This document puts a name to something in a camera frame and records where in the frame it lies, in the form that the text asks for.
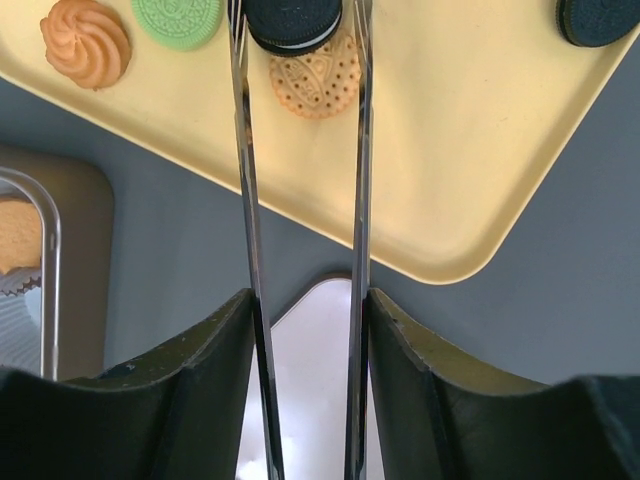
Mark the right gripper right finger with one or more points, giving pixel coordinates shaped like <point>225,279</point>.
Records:
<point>444,414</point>

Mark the orange biscuit under black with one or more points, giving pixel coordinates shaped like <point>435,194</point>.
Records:
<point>320,84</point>

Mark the gold cookie tin box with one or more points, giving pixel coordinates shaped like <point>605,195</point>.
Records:
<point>75,203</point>

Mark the black sandwich cookie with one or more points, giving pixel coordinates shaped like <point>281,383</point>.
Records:
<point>595,23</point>
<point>290,28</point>

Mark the orange swirl cookie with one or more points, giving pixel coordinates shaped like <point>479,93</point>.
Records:
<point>86,41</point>

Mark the white paper cupcake liner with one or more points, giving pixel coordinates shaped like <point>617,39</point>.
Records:
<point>21,296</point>

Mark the orange yellow tray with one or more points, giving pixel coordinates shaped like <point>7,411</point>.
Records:
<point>473,103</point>

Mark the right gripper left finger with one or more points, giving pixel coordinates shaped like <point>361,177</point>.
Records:
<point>174,412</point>

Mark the metal tongs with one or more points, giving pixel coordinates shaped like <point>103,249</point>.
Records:
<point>355,457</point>

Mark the green sandwich cookie bottom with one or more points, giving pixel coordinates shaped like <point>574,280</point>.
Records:
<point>182,25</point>

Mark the gold tin lid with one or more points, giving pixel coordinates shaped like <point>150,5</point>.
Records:
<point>310,343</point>

